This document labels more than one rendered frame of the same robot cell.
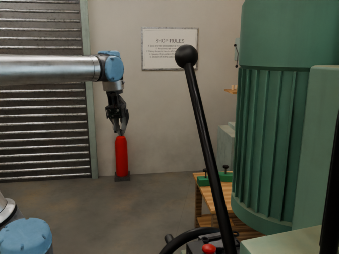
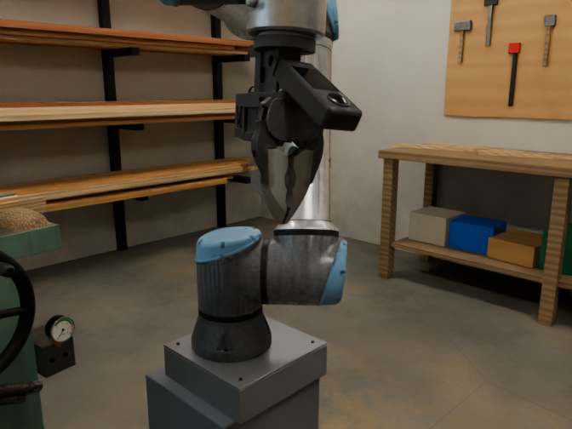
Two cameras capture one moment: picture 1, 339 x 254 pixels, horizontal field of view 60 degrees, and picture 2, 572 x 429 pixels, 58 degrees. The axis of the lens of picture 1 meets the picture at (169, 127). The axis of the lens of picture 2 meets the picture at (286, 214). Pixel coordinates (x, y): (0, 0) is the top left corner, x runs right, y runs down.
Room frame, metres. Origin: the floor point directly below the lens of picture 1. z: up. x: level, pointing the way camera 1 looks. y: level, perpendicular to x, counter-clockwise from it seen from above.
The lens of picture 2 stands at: (1.78, -0.14, 1.22)
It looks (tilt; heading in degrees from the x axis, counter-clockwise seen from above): 13 degrees down; 143
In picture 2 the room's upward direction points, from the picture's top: straight up
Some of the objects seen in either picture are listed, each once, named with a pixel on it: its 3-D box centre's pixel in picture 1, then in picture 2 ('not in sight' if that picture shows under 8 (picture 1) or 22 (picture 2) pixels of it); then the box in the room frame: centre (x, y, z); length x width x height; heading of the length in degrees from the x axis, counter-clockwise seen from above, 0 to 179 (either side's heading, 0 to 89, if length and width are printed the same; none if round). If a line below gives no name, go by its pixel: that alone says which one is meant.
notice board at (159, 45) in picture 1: (169, 49); not in sight; (3.39, 0.00, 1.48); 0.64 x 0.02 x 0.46; 99
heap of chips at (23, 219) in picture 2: not in sight; (20, 216); (0.41, 0.09, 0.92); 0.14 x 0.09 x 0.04; 17
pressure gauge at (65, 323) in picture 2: not in sight; (59, 331); (0.53, 0.13, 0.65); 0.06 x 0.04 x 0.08; 107
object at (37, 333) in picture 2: not in sight; (47, 349); (0.46, 0.11, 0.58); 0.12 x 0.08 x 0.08; 17
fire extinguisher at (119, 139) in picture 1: (121, 154); not in sight; (3.21, 0.56, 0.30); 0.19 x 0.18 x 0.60; 9
